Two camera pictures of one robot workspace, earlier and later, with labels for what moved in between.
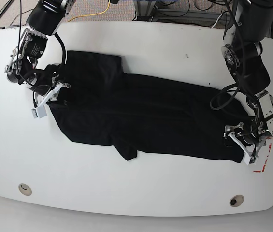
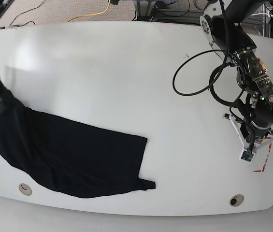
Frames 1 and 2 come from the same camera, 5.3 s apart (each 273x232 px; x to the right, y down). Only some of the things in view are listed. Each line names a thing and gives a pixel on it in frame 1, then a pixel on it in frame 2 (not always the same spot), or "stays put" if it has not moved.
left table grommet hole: x=24 y=189 stays put
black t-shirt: x=133 y=114 -> x=72 y=160
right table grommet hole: x=236 y=200 stays put
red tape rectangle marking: x=263 y=168 stays put
